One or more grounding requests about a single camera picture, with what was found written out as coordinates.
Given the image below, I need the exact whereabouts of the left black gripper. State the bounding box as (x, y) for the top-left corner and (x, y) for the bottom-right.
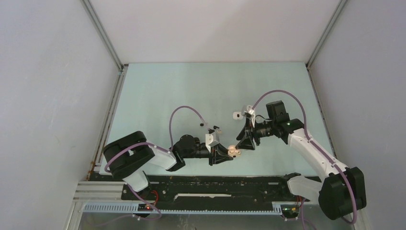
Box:
(182, 143), (233, 166)

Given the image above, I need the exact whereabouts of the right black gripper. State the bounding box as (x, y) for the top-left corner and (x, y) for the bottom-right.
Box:
(236, 116), (276, 150)

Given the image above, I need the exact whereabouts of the beige earbud charging case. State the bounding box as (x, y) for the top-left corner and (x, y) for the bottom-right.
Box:
(227, 145), (241, 158)

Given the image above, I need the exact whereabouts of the white earbud charging case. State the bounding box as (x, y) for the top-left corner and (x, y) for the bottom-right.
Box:
(232, 112), (244, 120)

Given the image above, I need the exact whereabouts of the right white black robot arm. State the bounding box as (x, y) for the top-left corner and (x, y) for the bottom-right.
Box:
(233, 101), (367, 220)

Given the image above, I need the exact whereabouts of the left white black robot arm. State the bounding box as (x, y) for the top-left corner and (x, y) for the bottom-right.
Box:
(103, 131), (241, 200)

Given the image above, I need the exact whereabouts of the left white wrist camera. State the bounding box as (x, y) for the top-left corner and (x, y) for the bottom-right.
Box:
(205, 129), (220, 151)

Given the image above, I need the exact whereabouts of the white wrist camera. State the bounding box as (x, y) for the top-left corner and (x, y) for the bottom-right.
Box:
(241, 105), (256, 127)
(205, 129), (220, 151)

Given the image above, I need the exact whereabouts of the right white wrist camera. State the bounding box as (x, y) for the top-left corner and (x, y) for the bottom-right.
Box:
(241, 105), (256, 127)

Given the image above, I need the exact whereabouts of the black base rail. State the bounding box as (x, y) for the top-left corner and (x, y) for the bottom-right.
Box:
(137, 175), (304, 211)

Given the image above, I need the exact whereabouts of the grey cable duct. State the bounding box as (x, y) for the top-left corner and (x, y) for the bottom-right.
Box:
(82, 202), (289, 215)

